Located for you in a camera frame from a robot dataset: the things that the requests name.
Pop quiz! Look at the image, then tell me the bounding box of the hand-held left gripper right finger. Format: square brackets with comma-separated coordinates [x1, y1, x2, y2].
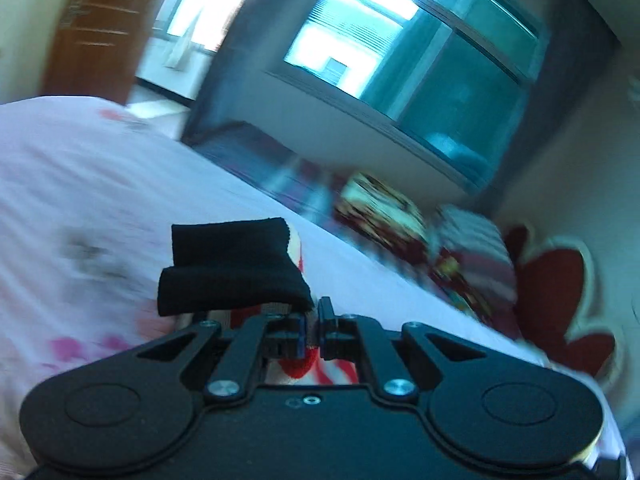
[317, 297, 489, 402]

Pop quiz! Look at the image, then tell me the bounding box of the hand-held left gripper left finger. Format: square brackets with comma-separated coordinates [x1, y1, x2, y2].
[135, 311, 307, 402]

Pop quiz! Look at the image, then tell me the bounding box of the striped knit sweater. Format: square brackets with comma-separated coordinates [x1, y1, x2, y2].
[157, 217, 362, 387]

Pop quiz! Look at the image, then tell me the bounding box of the printed red cream pillow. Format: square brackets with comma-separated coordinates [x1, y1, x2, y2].
[332, 172, 432, 257]

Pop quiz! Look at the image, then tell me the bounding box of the colourful printed cloth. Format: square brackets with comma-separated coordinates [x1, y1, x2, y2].
[429, 249, 482, 312]

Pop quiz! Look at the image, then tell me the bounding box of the purple striped bed sheet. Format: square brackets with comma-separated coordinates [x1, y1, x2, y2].
[199, 122, 353, 233]

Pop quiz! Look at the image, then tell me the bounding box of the purple striped pillow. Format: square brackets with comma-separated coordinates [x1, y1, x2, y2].
[432, 204, 519, 322]

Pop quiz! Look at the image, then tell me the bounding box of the red heart-shaped headboard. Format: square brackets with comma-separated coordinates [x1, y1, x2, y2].
[502, 224, 619, 379]

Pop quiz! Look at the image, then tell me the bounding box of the pink floral blanket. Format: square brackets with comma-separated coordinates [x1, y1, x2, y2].
[0, 97, 627, 480]

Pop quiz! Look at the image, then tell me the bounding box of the grey curtain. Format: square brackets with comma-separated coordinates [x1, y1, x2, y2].
[181, 0, 342, 147]
[475, 0, 618, 211]

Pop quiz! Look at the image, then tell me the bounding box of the large sliding window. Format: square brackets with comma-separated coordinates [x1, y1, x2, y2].
[281, 0, 547, 192]

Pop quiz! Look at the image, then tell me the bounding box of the white sheer curtain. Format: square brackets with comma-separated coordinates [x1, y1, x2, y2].
[163, 0, 237, 70]

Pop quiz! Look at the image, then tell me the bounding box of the brown wooden door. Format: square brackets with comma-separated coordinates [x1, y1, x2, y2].
[42, 0, 167, 107]

